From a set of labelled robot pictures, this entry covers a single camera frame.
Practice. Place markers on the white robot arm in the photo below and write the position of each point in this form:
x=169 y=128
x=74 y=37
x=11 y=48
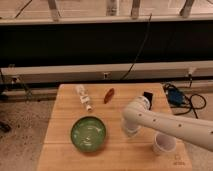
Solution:
x=137 y=113

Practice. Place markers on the green ceramic bowl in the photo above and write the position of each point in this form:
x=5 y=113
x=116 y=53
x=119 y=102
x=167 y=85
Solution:
x=88 y=134

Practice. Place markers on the brown sausage toy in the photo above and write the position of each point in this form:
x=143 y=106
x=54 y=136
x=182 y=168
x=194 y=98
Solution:
x=109 y=95

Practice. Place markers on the black rectangular block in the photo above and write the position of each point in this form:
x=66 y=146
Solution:
x=149 y=96

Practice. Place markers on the blue power box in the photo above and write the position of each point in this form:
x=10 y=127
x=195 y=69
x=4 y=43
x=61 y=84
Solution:
x=175 y=97

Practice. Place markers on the white paper cup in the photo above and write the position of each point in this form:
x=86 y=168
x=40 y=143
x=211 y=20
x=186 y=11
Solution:
x=163 y=144

